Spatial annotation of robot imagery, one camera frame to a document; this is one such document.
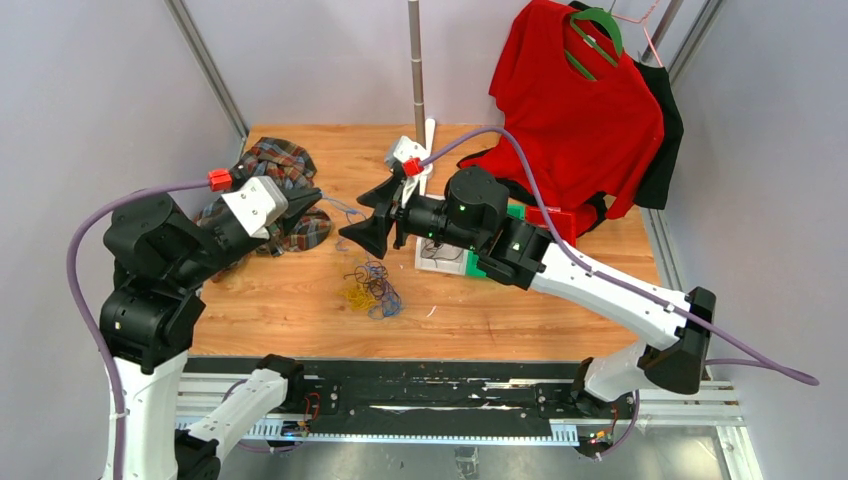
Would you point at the aluminium frame post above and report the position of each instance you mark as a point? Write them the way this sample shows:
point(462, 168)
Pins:
point(192, 35)
point(693, 37)

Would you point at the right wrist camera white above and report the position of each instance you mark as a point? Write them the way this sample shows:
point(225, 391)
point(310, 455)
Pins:
point(408, 154)

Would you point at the black t-shirt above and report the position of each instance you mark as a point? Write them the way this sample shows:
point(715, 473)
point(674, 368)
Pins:
point(627, 130)

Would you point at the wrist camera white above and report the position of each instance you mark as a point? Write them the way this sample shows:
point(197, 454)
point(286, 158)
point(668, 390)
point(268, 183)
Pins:
point(408, 154)
point(250, 205)

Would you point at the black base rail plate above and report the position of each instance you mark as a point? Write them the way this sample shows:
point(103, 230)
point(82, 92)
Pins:
point(452, 401)

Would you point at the pink wire hanger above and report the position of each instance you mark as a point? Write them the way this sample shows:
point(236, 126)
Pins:
point(643, 22)

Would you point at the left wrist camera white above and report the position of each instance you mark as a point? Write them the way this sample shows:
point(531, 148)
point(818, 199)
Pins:
point(250, 205)

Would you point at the white plastic bin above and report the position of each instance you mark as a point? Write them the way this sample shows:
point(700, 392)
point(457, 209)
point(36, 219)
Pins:
point(443, 259)

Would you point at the aluminium frame post right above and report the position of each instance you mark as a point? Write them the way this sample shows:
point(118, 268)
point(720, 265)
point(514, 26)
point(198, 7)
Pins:
point(693, 37)

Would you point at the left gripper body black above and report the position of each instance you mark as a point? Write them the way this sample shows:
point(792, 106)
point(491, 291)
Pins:
point(277, 231)

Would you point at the plaid flannel shirt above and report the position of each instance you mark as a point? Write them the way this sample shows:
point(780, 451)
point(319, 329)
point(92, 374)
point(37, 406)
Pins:
point(290, 167)

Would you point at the green plastic bin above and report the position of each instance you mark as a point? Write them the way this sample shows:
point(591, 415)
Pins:
point(472, 269)

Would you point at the red plastic bin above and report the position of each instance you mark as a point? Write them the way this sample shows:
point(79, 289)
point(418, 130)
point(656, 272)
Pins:
point(564, 222)

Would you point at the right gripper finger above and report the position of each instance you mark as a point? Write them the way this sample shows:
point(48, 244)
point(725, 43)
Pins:
point(372, 233)
point(385, 192)

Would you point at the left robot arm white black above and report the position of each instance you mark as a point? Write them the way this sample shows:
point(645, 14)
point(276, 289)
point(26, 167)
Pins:
point(162, 258)

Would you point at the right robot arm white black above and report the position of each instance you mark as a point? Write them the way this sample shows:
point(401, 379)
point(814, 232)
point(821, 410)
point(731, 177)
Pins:
point(670, 325)

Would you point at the aluminium frame post left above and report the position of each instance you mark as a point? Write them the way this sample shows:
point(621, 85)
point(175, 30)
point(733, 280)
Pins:
point(192, 35)

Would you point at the red t-shirt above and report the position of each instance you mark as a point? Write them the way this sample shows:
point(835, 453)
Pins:
point(534, 88)

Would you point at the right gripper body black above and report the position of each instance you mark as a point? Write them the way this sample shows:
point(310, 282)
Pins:
point(427, 218)

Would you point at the green clothes hanger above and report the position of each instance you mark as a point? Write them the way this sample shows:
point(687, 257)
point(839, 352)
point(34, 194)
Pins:
point(593, 43)

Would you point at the metal pole with white base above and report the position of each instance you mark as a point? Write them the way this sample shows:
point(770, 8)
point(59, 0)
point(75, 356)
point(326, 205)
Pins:
point(424, 127)

